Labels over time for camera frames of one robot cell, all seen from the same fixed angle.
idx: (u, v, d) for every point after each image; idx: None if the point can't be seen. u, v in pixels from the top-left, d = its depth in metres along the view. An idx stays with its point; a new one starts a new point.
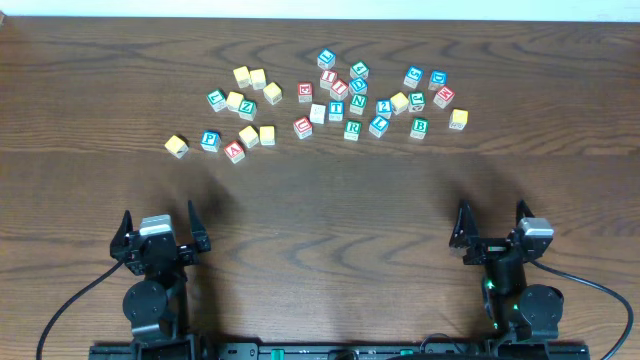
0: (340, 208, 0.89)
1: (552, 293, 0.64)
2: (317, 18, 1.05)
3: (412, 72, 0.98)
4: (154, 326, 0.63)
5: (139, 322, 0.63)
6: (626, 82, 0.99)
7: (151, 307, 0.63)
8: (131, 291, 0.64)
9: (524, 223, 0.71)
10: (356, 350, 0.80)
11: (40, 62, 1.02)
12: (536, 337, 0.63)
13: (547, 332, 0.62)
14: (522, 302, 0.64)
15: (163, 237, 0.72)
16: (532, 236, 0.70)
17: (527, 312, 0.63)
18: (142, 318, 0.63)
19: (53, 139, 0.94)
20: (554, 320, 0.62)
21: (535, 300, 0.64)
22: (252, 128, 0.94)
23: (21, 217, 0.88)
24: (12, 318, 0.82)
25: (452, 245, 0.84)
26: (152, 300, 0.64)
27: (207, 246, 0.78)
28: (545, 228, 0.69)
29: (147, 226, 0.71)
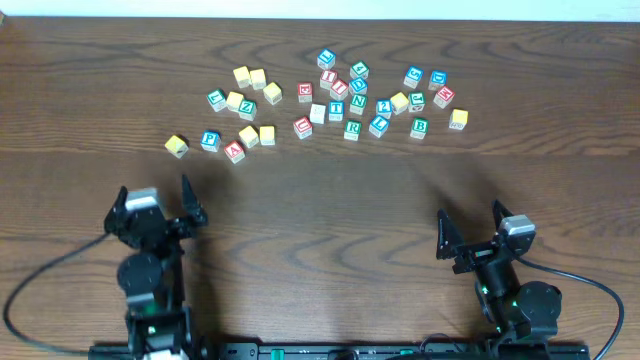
0: (340, 208, 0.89)
1: (550, 290, 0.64)
2: (317, 18, 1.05)
3: (412, 72, 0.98)
4: (149, 294, 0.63)
5: (133, 290, 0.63)
6: (625, 83, 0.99)
7: (146, 276, 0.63)
8: (125, 262, 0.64)
9: (505, 224, 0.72)
10: (356, 350, 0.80)
11: (39, 61, 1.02)
12: (537, 334, 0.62)
13: (546, 328, 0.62)
14: (522, 297, 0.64)
15: (150, 210, 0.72)
16: (516, 235, 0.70)
17: (526, 308, 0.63)
18: (137, 288, 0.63)
19: (52, 139, 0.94)
20: (553, 316, 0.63)
21: (534, 297, 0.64)
22: (252, 128, 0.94)
23: (19, 217, 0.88)
24: (11, 318, 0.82)
25: (440, 258, 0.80)
26: (147, 270, 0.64)
27: (203, 219, 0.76)
28: (526, 225, 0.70)
29: (132, 199, 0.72)
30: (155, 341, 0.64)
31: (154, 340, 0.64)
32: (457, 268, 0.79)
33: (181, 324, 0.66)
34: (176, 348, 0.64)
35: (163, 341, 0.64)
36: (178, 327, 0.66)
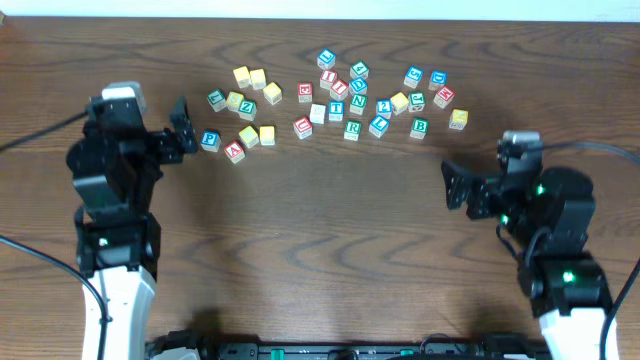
0: (341, 208, 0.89)
1: (576, 171, 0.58)
2: (317, 18, 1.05)
3: (412, 72, 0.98)
4: (101, 177, 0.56)
5: (82, 174, 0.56)
6: (625, 83, 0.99)
7: (99, 157, 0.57)
8: (78, 144, 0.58)
9: (507, 135, 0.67)
10: (356, 350, 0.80)
11: (39, 61, 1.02)
12: (571, 213, 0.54)
13: (580, 205, 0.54)
14: (543, 180, 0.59)
15: (126, 103, 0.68)
16: (518, 143, 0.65)
17: (554, 186, 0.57)
18: (87, 170, 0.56)
19: (51, 139, 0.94)
20: (587, 193, 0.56)
21: (559, 177, 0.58)
22: (252, 128, 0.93)
23: (19, 218, 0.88)
24: (11, 318, 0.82)
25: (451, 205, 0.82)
26: (101, 151, 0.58)
27: (191, 147, 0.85)
28: (528, 134, 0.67)
29: (110, 90, 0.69)
30: (108, 255, 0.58)
31: (107, 254, 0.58)
32: (471, 209, 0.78)
33: (139, 233, 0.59)
34: (134, 266, 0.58)
35: (117, 255, 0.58)
36: (135, 237, 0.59)
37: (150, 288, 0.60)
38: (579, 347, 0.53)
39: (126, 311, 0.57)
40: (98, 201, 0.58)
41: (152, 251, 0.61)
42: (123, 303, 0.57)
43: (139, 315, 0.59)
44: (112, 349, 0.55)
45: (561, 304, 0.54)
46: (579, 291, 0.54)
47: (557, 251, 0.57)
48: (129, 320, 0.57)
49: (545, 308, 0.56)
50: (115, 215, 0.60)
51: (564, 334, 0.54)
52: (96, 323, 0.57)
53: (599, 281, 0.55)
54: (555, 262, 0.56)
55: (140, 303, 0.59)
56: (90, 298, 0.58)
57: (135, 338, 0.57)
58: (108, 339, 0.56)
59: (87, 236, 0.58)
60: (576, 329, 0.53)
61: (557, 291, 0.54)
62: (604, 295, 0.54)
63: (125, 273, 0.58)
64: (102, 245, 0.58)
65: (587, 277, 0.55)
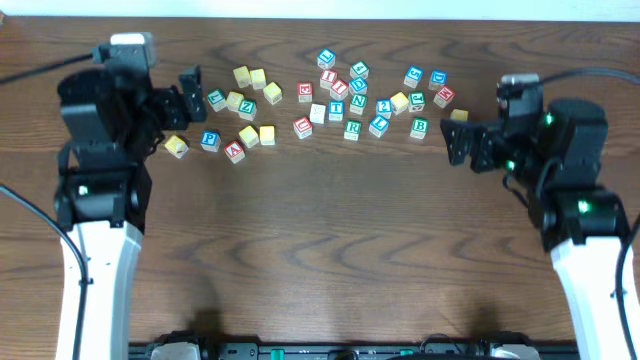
0: (340, 208, 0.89)
1: (582, 98, 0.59)
2: (318, 18, 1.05)
3: (412, 72, 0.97)
4: (90, 106, 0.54)
5: (72, 102, 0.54)
6: (626, 82, 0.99)
7: (92, 88, 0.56)
8: (74, 76, 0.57)
9: (508, 79, 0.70)
10: (356, 350, 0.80)
11: (38, 61, 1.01)
12: (585, 135, 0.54)
13: (594, 127, 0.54)
14: (552, 110, 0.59)
15: (135, 49, 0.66)
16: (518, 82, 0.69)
17: (565, 110, 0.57)
18: (77, 99, 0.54)
19: (51, 139, 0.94)
20: (600, 114, 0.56)
21: (567, 102, 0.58)
22: (252, 128, 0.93)
23: (19, 218, 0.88)
24: (11, 318, 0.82)
25: (454, 162, 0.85)
26: (95, 83, 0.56)
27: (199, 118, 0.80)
28: (529, 77, 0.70)
29: (121, 37, 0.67)
30: (89, 205, 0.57)
31: (93, 199, 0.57)
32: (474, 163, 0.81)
33: (124, 181, 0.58)
34: (118, 221, 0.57)
35: (100, 202, 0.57)
36: (119, 184, 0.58)
37: (136, 247, 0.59)
38: (594, 277, 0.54)
39: (108, 271, 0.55)
40: (88, 136, 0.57)
41: (137, 201, 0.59)
42: (106, 263, 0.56)
43: (123, 275, 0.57)
44: (93, 309, 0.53)
45: (576, 232, 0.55)
46: (596, 219, 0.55)
47: (571, 182, 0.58)
48: (111, 281, 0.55)
49: (560, 238, 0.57)
50: (104, 158, 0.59)
51: (578, 264, 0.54)
52: (76, 283, 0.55)
53: (615, 210, 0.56)
54: (571, 192, 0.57)
55: (124, 263, 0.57)
56: (69, 255, 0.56)
57: (119, 299, 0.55)
58: (88, 300, 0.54)
59: (73, 180, 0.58)
60: (589, 255, 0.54)
61: (571, 220, 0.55)
62: (620, 224, 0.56)
63: (108, 228, 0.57)
64: (83, 193, 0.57)
65: (605, 207, 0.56)
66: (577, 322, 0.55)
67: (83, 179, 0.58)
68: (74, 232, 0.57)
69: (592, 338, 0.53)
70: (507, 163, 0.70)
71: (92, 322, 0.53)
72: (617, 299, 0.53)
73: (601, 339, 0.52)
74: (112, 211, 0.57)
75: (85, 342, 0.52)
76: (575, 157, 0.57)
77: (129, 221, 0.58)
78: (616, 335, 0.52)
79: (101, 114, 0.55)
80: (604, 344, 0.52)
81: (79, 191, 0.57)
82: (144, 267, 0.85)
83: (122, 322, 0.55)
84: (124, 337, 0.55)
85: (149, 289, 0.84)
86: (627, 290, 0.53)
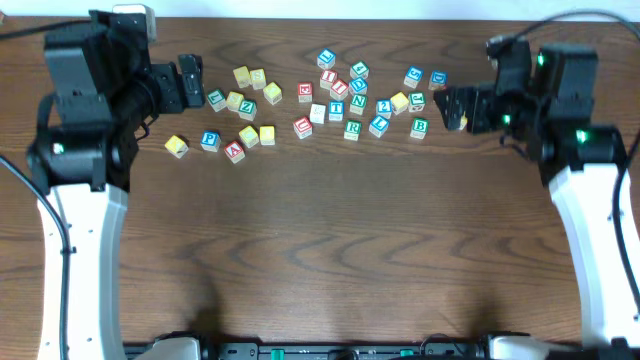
0: (341, 208, 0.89)
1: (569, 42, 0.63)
2: (317, 18, 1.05)
3: (412, 72, 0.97)
4: (78, 49, 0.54)
5: (59, 47, 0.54)
6: (625, 83, 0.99)
7: (81, 36, 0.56)
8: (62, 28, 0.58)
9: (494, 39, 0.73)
10: (357, 350, 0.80)
11: (38, 60, 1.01)
12: (575, 66, 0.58)
13: (583, 59, 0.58)
14: (544, 51, 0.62)
15: (133, 17, 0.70)
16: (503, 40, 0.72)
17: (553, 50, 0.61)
18: (64, 44, 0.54)
19: None
20: (587, 51, 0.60)
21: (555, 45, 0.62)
22: (252, 128, 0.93)
23: (18, 218, 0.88)
24: (11, 318, 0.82)
25: (448, 127, 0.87)
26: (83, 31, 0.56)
27: (194, 103, 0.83)
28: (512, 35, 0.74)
29: (122, 9, 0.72)
30: (64, 163, 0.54)
31: (71, 154, 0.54)
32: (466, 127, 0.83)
33: (103, 138, 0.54)
34: (100, 185, 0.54)
35: (78, 159, 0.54)
36: (99, 142, 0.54)
37: (121, 208, 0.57)
38: (594, 203, 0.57)
39: (91, 239, 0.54)
40: (73, 84, 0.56)
41: (118, 159, 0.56)
42: (89, 230, 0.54)
43: (108, 242, 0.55)
44: (76, 280, 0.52)
45: (575, 161, 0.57)
46: (594, 149, 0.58)
47: (566, 117, 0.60)
48: (94, 248, 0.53)
49: (559, 169, 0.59)
50: (87, 109, 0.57)
51: (582, 193, 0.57)
52: (57, 253, 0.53)
53: (613, 139, 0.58)
54: (567, 125, 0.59)
55: (108, 229, 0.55)
56: (48, 222, 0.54)
57: (104, 267, 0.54)
58: (71, 270, 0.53)
59: (45, 137, 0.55)
60: (589, 183, 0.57)
61: (569, 150, 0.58)
62: (616, 152, 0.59)
63: (89, 192, 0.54)
64: (57, 152, 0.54)
65: (602, 137, 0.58)
66: (574, 247, 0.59)
67: (56, 137, 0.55)
68: (51, 195, 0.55)
69: (589, 262, 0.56)
70: (502, 117, 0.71)
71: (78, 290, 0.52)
72: (613, 222, 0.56)
73: (601, 268, 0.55)
74: (92, 168, 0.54)
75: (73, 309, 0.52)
76: (568, 88, 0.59)
77: (111, 183, 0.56)
78: (614, 260, 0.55)
79: (87, 59, 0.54)
80: (603, 272, 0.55)
81: (52, 150, 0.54)
82: (144, 267, 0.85)
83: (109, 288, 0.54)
84: (114, 304, 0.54)
85: (150, 290, 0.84)
86: (623, 212, 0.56)
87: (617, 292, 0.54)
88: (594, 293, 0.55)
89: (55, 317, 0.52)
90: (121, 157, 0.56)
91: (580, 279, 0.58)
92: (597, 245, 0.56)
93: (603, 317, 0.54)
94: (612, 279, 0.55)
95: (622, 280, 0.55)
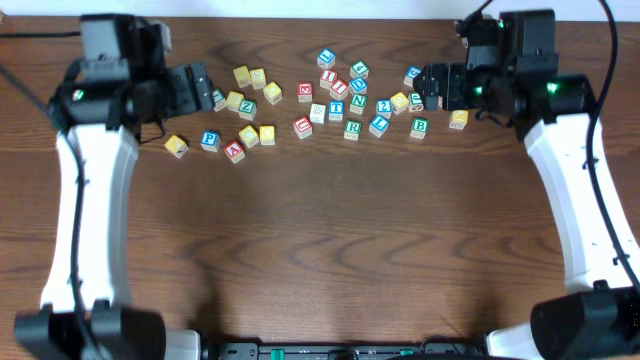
0: (341, 208, 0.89)
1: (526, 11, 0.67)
2: (318, 18, 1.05)
3: (412, 72, 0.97)
4: (109, 21, 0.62)
5: (94, 19, 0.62)
6: (626, 82, 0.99)
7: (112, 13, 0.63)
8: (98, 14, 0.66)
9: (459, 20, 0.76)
10: (357, 350, 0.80)
11: (37, 61, 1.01)
12: (532, 24, 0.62)
13: (538, 18, 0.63)
14: (504, 17, 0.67)
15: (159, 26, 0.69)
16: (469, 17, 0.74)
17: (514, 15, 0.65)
18: (97, 17, 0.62)
19: (51, 139, 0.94)
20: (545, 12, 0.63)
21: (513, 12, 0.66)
22: (252, 128, 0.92)
23: (20, 218, 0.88)
24: (11, 318, 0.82)
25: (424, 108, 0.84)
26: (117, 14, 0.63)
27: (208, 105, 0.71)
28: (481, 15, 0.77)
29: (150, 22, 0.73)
30: (82, 110, 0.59)
31: (86, 103, 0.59)
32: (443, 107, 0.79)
33: (118, 89, 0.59)
34: (114, 125, 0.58)
35: (93, 108, 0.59)
36: (115, 92, 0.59)
37: (131, 154, 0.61)
38: (567, 150, 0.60)
39: (103, 174, 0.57)
40: (99, 47, 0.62)
41: (132, 110, 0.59)
42: (102, 165, 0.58)
43: (119, 178, 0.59)
44: (88, 213, 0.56)
45: (547, 113, 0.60)
46: (566, 99, 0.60)
47: (535, 72, 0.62)
48: (106, 181, 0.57)
49: (532, 122, 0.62)
50: (107, 69, 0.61)
51: (557, 139, 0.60)
52: (73, 185, 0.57)
53: (583, 87, 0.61)
54: (537, 78, 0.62)
55: (119, 170, 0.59)
56: (66, 159, 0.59)
57: (115, 205, 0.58)
58: (85, 200, 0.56)
59: (66, 88, 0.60)
60: (562, 131, 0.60)
61: (542, 101, 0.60)
62: (587, 101, 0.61)
63: (104, 132, 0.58)
64: (76, 100, 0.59)
65: (573, 86, 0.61)
66: (556, 200, 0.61)
67: (76, 89, 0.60)
68: (69, 135, 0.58)
69: (569, 212, 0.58)
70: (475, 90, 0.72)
71: (88, 219, 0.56)
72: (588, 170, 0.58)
73: (582, 222, 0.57)
74: (107, 115, 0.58)
75: (83, 235, 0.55)
76: (532, 46, 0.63)
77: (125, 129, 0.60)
78: (593, 209, 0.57)
79: (116, 28, 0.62)
80: (584, 225, 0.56)
81: (72, 98, 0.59)
82: (145, 266, 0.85)
83: (117, 221, 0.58)
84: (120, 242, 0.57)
85: (150, 290, 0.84)
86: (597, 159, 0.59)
87: (595, 238, 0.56)
88: (575, 241, 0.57)
89: (65, 241, 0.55)
90: (134, 108, 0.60)
91: (562, 231, 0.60)
92: (574, 194, 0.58)
93: (583, 263, 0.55)
94: (590, 227, 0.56)
95: (601, 227, 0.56)
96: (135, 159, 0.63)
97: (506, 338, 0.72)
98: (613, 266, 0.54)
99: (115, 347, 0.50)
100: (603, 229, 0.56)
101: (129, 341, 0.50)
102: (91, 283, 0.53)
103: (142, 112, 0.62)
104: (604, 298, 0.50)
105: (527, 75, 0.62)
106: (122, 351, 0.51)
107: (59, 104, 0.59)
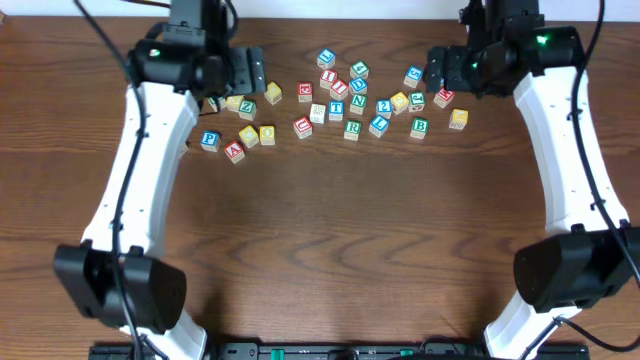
0: (341, 208, 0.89)
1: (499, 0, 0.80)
2: (318, 18, 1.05)
3: (412, 72, 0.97)
4: None
5: None
6: (626, 82, 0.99)
7: None
8: None
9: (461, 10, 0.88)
10: (356, 350, 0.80)
11: (37, 61, 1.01)
12: None
13: None
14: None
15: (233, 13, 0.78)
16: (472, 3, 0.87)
17: None
18: None
19: (51, 139, 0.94)
20: None
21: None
22: (252, 128, 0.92)
23: (19, 218, 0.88)
24: (11, 318, 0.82)
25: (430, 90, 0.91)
26: None
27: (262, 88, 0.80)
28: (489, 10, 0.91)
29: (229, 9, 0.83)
30: (155, 68, 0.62)
31: (162, 62, 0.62)
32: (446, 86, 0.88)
33: (193, 55, 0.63)
34: (181, 89, 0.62)
35: (167, 67, 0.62)
36: (190, 57, 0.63)
37: (190, 118, 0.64)
38: (553, 103, 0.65)
39: (163, 131, 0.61)
40: (183, 17, 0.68)
41: (200, 78, 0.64)
42: (163, 123, 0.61)
43: (174, 140, 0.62)
44: (144, 163, 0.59)
45: (536, 66, 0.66)
46: (551, 49, 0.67)
47: (523, 29, 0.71)
48: (164, 138, 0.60)
49: (523, 74, 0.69)
50: (187, 36, 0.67)
51: (544, 90, 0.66)
52: (133, 135, 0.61)
53: (572, 41, 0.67)
54: (522, 33, 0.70)
55: (177, 131, 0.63)
56: (132, 110, 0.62)
57: (167, 163, 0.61)
58: (142, 150, 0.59)
59: (145, 45, 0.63)
60: (548, 85, 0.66)
61: (530, 52, 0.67)
62: (576, 54, 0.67)
63: (171, 92, 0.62)
64: (153, 56, 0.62)
65: (561, 39, 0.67)
66: (542, 156, 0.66)
67: (154, 47, 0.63)
68: (139, 88, 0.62)
69: (553, 164, 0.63)
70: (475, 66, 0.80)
71: (142, 168, 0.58)
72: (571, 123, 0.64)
73: (565, 169, 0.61)
74: (179, 77, 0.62)
75: (133, 181, 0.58)
76: (516, 10, 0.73)
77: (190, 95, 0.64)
78: (575, 160, 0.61)
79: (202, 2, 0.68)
80: (566, 172, 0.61)
81: (149, 55, 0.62)
82: None
83: (164, 179, 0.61)
84: (163, 199, 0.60)
85: None
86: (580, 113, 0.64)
87: (575, 186, 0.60)
88: (558, 191, 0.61)
89: (117, 183, 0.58)
90: (203, 75, 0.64)
91: (546, 185, 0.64)
92: (558, 143, 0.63)
93: (563, 209, 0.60)
94: (572, 176, 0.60)
95: (582, 178, 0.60)
96: (191, 125, 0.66)
97: (498, 326, 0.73)
98: (591, 210, 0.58)
99: (142, 298, 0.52)
100: (583, 177, 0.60)
101: (152, 294, 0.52)
102: (130, 229, 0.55)
103: (210, 82, 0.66)
104: (581, 240, 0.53)
105: (513, 30, 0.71)
106: (147, 304, 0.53)
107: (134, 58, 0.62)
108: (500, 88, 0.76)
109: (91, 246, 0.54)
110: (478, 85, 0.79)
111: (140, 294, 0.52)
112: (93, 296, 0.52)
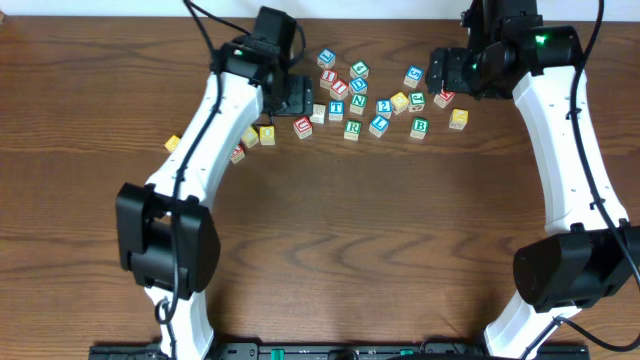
0: (341, 208, 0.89)
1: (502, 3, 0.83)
2: (318, 18, 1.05)
3: (412, 72, 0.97)
4: (278, 16, 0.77)
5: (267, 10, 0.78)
6: (626, 82, 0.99)
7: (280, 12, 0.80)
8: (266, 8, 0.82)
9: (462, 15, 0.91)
10: (356, 350, 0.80)
11: (38, 61, 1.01)
12: None
13: None
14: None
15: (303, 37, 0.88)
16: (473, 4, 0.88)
17: None
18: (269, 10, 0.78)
19: (51, 138, 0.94)
20: None
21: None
22: (251, 128, 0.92)
23: (19, 219, 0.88)
24: (11, 318, 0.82)
25: (430, 91, 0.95)
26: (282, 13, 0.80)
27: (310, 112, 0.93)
28: None
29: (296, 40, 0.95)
30: (236, 65, 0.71)
31: (241, 62, 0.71)
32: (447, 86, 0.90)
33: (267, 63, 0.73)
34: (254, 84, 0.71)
35: (245, 67, 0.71)
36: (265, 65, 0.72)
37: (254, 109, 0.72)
38: (553, 101, 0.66)
39: (234, 111, 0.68)
40: (264, 32, 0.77)
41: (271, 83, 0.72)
42: (234, 106, 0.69)
43: (239, 123, 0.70)
44: (214, 132, 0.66)
45: (534, 65, 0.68)
46: (550, 47, 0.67)
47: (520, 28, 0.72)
48: (233, 117, 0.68)
49: (521, 74, 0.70)
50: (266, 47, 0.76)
51: (543, 91, 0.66)
52: (207, 110, 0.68)
53: (571, 40, 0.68)
54: (521, 32, 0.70)
55: (243, 117, 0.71)
56: (209, 91, 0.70)
57: (231, 139, 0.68)
58: (213, 122, 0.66)
59: (229, 48, 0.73)
60: (547, 86, 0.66)
61: (528, 51, 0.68)
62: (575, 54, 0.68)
63: (245, 84, 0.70)
64: (235, 58, 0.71)
65: (560, 39, 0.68)
66: (542, 156, 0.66)
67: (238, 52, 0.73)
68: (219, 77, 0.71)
69: (553, 163, 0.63)
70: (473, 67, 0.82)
71: (211, 136, 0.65)
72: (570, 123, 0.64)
73: (564, 168, 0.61)
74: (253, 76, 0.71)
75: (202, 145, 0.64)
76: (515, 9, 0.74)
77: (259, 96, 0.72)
78: (574, 159, 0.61)
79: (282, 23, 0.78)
80: (565, 171, 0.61)
81: (233, 55, 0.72)
82: None
83: (224, 153, 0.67)
84: (219, 169, 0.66)
85: None
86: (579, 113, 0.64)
87: (574, 185, 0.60)
88: (557, 191, 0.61)
89: (186, 145, 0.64)
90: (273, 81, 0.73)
91: (546, 185, 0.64)
92: (557, 142, 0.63)
93: (563, 208, 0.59)
94: (571, 175, 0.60)
95: (581, 177, 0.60)
96: (251, 119, 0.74)
97: (498, 326, 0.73)
98: (590, 209, 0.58)
99: (187, 247, 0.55)
100: (582, 176, 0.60)
101: (200, 244, 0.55)
102: (192, 182, 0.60)
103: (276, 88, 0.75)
104: (580, 240, 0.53)
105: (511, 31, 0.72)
106: (189, 255, 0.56)
107: (221, 53, 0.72)
108: (500, 88, 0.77)
109: (153, 190, 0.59)
110: (477, 87, 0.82)
111: (186, 244, 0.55)
112: (140, 242, 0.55)
